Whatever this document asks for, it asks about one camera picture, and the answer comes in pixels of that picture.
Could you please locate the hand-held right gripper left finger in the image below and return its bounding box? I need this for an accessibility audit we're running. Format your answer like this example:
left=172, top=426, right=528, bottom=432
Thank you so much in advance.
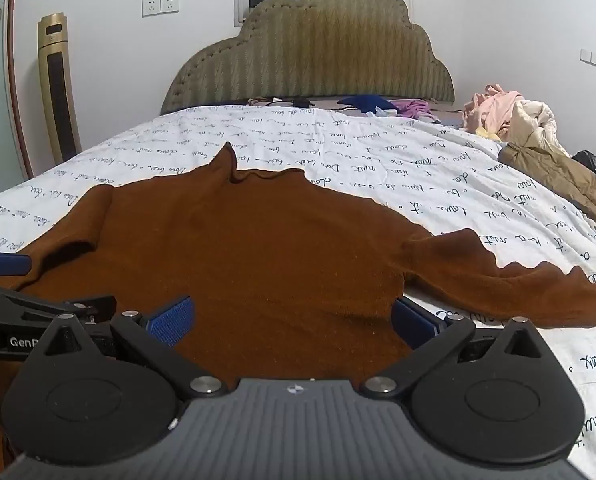
left=25, top=296, right=229, bottom=402

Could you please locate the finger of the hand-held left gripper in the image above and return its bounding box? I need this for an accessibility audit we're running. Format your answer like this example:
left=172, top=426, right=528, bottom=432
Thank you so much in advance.
left=0, top=282, right=118, bottom=333
left=0, top=249, right=33, bottom=279

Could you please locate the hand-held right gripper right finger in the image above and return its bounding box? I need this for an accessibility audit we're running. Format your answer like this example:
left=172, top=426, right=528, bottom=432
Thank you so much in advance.
left=360, top=297, right=553, bottom=402

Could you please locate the brown knit sweater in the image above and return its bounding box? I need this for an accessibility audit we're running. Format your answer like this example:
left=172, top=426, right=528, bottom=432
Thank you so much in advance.
left=0, top=142, right=596, bottom=411

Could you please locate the white printed bed sheet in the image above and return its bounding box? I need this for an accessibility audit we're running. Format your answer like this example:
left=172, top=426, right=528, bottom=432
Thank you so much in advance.
left=0, top=102, right=596, bottom=463

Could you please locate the gold standing air conditioner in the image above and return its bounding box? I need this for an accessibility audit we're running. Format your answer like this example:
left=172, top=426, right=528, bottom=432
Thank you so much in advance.
left=38, top=12, right=83, bottom=165

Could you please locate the tan padded jacket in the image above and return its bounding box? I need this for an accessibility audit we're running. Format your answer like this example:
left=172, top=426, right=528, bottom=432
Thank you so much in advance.
left=498, top=142, right=596, bottom=228

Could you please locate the purple cloth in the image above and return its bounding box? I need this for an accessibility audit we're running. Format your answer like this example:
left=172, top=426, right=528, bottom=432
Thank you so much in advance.
left=393, top=99, right=441, bottom=123

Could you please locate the blue cloth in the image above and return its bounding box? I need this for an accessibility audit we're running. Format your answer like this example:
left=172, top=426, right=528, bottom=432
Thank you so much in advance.
left=338, top=94, right=396, bottom=115

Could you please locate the pink cloth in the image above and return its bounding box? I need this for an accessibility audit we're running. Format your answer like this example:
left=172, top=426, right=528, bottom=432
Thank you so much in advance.
left=462, top=84, right=523, bottom=143

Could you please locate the olive padded bed headboard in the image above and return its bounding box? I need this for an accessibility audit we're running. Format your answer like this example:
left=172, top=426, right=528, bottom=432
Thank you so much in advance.
left=160, top=0, right=456, bottom=115

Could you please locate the black cable on bed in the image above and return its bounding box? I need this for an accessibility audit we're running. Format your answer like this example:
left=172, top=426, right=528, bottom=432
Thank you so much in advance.
left=248, top=96, right=315, bottom=109

